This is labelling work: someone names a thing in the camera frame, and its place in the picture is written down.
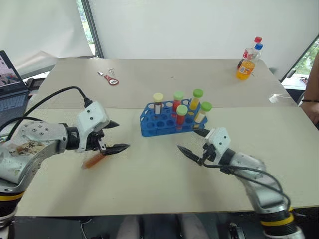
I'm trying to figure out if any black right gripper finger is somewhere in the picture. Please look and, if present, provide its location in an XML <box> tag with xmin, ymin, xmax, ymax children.
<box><xmin>176</xmin><ymin>145</ymin><xmax>203</xmax><ymax>165</ymax></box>
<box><xmin>191</xmin><ymin>128</ymin><xmax>213</xmax><ymax>138</ymax></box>

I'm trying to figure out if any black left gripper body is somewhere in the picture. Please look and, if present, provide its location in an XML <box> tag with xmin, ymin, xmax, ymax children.
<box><xmin>83</xmin><ymin>129</ymin><xmax>106</xmax><ymax>152</ymax></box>

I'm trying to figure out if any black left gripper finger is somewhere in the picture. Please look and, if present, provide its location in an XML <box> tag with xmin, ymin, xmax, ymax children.
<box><xmin>100</xmin><ymin>143</ymin><xmax>131</xmax><ymax>156</ymax></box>
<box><xmin>102</xmin><ymin>120</ymin><xmax>121</xmax><ymax>130</ymax></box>

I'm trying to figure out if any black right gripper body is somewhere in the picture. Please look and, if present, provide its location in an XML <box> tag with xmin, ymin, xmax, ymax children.
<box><xmin>202</xmin><ymin>143</ymin><xmax>218</xmax><ymax>164</ymax></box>

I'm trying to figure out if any red liquid test tube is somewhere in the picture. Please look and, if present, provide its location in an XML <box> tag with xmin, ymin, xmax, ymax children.
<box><xmin>81</xmin><ymin>152</ymin><xmax>108</xmax><ymax>170</ymax></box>

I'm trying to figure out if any green cap yellow test tube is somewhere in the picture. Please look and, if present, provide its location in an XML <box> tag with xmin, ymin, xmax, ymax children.
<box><xmin>193</xmin><ymin>101</ymin><xmax>213</xmax><ymax>124</ymax></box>
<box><xmin>189</xmin><ymin>88</ymin><xmax>204</xmax><ymax>111</ymax></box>

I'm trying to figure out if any green cap red test tube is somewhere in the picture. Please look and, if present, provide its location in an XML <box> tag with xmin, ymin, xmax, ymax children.
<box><xmin>172</xmin><ymin>90</ymin><xmax>185</xmax><ymax>113</ymax></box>
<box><xmin>175</xmin><ymin>104</ymin><xmax>188</xmax><ymax>130</ymax></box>

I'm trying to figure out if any blue test tube rack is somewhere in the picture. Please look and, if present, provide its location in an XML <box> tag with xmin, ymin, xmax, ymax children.
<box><xmin>140</xmin><ymin>98</ymin><xmax>211</xmax><ymax>138</ymax></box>

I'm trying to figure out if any person's hand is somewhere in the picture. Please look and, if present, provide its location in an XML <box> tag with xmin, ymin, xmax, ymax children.
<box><xmin>299</xmin><ymin>102</ymin><xmax>319</xmax><ymax>130</ymax></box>

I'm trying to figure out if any red bottle opener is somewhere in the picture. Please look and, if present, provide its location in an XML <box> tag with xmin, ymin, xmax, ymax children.
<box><xmin>103</xmin><ymin>74</ymin><xmax>120</xmax><ymax>86</ymax></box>

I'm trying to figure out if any orange soda bottle blue cap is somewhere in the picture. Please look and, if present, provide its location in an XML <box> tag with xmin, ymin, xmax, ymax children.
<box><xmin>236</xmin><ymin>42</ymin><xmax>264</xmax><ymax>81</ymax></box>

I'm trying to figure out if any red cap drink bottle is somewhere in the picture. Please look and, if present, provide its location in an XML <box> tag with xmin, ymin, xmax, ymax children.
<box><xmin>237</xmin><ymin>36</ymin><xmax>263</xmax><ymax>69</ymax></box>

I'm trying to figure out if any open laptop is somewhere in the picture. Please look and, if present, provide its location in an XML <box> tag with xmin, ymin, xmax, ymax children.
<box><xmin>0</xmin><ymin>50</ymin><xmax>30</xmax><ymax>128</ymax></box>

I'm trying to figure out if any white paper sheet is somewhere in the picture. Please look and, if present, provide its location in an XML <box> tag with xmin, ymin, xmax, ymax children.
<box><xmin>0</xmin><ymin>0</ymin><xmax>93</xmax><ymax>77</ymax></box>

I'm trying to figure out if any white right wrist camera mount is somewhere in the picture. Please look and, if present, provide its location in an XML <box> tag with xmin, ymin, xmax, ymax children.
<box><xmin>205</xmin><ymin>127</ymin><xmax>232</xmax><ymax>163</ymax></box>

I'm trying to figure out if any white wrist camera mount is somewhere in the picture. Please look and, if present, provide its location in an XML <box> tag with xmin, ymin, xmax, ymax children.
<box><xmin>205</xmin><ymin>127</ymin><xmax>232</xmax><ymax>163</ymax></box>
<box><xmin>75</xmin><ymin>101</ymin><xmax>112</xmax><ymax>153</ymax></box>

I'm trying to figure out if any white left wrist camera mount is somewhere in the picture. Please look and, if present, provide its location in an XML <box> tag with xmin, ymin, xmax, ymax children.
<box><xmin>75</xmin><ymin>101</ymin><xmax>112</xmax><ymax>153</ymax></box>

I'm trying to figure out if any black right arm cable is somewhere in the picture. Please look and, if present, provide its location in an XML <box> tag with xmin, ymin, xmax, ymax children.
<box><xmin>201</xmin><ymin>161</ymin><xmax>293</xmax><ymax>215</ymax></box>

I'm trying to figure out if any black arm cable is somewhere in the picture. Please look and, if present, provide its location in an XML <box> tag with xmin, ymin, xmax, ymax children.
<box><xmin>0</xmin><ymin>86</ymin><xmax>94</xmax><ymax>140</ymax></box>
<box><xmin>201</xmin><ymin>161</ymin><xmax>293</xmax><ymax>215</ymax></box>

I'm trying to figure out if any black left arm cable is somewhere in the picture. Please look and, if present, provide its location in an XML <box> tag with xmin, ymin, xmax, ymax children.
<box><xmin>0</xmin><ymin>86</ymin><xmax>94</xmax><ymax>140</ymax></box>

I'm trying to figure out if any dark window frame post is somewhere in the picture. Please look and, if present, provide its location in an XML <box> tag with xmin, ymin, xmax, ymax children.
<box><xmin>80</xmin><ymin>0</ymin><xmax>105</xmax><ymax>59</ymax></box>

